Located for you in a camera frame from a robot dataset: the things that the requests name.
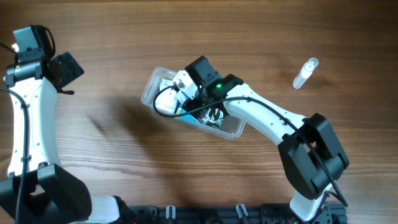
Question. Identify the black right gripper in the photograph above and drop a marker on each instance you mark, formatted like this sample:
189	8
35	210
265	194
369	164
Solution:
192	106

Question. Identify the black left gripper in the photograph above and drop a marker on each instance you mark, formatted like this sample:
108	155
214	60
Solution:
69	68

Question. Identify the clear plastic container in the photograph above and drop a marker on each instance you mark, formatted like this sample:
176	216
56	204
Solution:
231	128

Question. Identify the blue medicine box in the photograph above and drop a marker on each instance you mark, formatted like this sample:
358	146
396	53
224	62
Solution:
189	117

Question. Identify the white medicine box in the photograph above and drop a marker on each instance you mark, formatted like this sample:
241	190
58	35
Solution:
166	99

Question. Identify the green round-logo box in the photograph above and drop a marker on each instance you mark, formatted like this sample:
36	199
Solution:
216	117

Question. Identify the white Panadol box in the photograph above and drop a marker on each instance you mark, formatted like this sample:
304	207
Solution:
182	98

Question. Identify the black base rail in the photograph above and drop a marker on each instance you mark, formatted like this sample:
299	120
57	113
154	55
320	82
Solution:
263	214

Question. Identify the clear dropper bottle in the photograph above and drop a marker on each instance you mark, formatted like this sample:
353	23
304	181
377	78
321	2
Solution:
305	72

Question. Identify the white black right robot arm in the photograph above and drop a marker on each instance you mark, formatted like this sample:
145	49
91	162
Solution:
311	154

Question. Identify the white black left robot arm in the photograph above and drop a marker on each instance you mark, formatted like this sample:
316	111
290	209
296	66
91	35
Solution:
38	189

